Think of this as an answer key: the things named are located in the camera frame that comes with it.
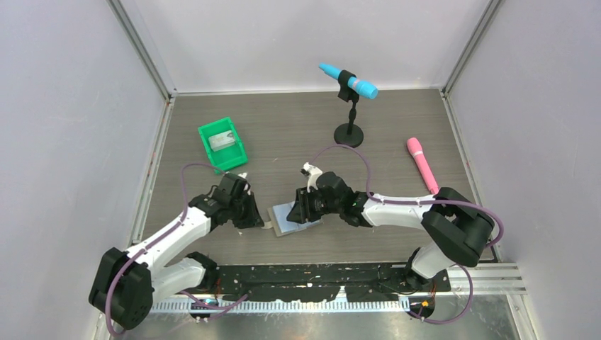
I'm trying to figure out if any blue toy microphone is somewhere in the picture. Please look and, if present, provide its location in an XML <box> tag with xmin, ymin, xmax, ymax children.
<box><xmin>319</xmin><ymin>63</ymin><xmax>378</xmax><ymax>102</ymax></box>

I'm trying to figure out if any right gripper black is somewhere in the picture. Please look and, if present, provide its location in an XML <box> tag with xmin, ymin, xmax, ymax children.
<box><xmin>286</xmin><ymin>186</ymin><xmax>342</xmax><ymax>225</ymax></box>

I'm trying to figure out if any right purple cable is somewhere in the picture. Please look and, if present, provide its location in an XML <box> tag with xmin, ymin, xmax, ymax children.
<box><xmin>310</xmin><ymin>144</ymin><xmax>505</xmax><ymax>327</ymax></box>

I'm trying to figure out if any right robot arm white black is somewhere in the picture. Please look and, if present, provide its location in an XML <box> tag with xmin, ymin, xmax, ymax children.
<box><xmin>286</xmin><ymin>171</ymin><xmax>495</xmax><ymax>291</ymax></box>

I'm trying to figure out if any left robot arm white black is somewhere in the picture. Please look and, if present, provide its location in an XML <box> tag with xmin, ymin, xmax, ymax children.
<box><xmin>88</xmin><ymin>172</ymin><xmax>264</xmax><ymax>330</ymax></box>

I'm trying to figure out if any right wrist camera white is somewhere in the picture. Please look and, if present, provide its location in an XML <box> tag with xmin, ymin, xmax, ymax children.
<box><xmin>300</xmin><ymin>162</ymin><xmax>323</xmax><ymax>192</ymax></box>

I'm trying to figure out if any grey leather card holder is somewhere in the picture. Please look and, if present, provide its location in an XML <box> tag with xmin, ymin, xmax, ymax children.
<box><xmin>263</xmin><ymin>202</ymin><xmax>323</xmax><ymax>237</ymax></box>

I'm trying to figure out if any silver VIP card stack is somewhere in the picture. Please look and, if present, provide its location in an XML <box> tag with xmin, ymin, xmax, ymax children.
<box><xmin>208</xmin><ymin>130</ymin><xmax>237</xmax><ymax>152</ymax></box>

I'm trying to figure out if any purple cable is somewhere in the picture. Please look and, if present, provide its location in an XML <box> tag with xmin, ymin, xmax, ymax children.
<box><xmin>103</xmin><ymin>161</ymin><xmax>249</xmax><ymax>338</ymax></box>
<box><xmin>310</xmin><ymin>144</ymin><xmax>505</xmax><ymax>327</ymax></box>

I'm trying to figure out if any black microphone stand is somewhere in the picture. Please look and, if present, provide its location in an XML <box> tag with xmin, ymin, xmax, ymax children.
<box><xmin>334</xmin><ymin>69</ymin><xmax>364</xmax><ymax>148</ymax></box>

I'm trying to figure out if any pink toy microphone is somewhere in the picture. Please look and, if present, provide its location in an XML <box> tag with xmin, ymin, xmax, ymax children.
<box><xmin>406</xmin><ymin>137</ymin><xmax>439</xmax><ymax>195</ymax></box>

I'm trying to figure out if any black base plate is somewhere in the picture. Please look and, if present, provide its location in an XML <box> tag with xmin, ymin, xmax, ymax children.
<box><xmin>186</xmin><ymin>263</ymin><xmax>451</xmax><ymax>302</ymax></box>

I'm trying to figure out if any green plastic bin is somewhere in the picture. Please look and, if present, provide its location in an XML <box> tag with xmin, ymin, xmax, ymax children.
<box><xmin>198</xmin><ymin>117</ymin><xmax>249</xmax><ymax>171</ymax></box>

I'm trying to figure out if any aluminium frame rail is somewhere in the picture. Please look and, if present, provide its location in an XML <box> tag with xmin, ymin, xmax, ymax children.
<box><xmin>149</xmin><ymin>263</ymin><xmax>526</xmax><ymax>316</ymax></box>

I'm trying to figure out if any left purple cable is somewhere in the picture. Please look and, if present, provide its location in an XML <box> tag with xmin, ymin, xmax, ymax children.
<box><xmin>103</xmin><ymin>161</ymin><xmax>249</xmax><ymax>338</ymax></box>

